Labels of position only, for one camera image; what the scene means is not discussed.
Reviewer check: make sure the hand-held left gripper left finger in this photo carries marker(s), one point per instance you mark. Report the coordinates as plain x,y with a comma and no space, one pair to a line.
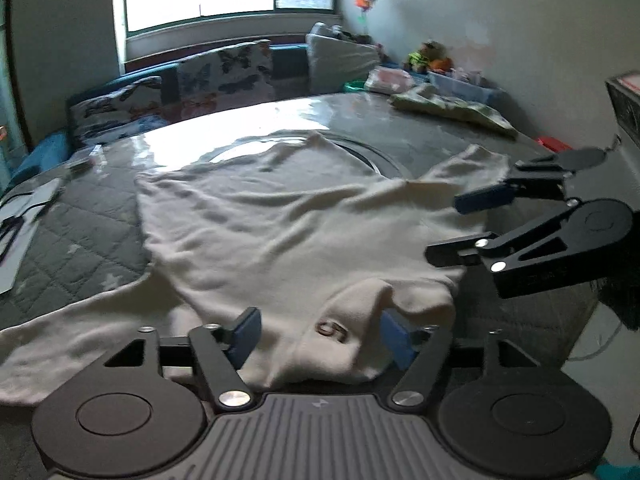
247,332

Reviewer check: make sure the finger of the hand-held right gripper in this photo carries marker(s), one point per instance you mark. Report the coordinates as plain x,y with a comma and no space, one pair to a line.
505,255
482,199

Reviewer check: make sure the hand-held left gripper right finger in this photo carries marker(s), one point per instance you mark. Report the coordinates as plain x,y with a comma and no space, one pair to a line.
397,340

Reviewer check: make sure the cream white sweater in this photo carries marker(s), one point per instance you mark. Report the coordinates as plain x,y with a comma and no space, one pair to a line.
275,235

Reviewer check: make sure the red box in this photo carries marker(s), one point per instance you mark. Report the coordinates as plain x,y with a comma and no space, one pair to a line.
552,143

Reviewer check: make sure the green printed cloth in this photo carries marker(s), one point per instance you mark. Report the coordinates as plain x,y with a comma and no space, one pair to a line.
460,112

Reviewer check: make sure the clear blue storage box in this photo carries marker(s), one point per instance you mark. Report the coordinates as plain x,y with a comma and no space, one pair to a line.
465,90

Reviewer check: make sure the grey ventilated box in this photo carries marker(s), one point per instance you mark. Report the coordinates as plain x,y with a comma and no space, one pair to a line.
627,110

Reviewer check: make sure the pink cloth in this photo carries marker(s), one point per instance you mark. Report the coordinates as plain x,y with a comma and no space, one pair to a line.
390,79

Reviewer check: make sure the stuffed toy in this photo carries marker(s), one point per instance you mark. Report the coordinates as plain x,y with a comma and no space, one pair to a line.
430,55

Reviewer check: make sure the green plastic toy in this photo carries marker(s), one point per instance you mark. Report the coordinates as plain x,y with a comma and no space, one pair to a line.
356,86

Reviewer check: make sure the grey quilted table cover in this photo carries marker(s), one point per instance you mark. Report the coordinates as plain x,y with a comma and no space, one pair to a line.
85,220

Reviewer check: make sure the grey cushion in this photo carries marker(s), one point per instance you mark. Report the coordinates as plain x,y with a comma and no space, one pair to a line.
340,60

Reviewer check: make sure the clear plastic box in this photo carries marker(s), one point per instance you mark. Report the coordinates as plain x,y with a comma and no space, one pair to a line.
82,162

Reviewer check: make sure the butterfly print cushion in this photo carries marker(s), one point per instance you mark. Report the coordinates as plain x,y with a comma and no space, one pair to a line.
225,75
115,110

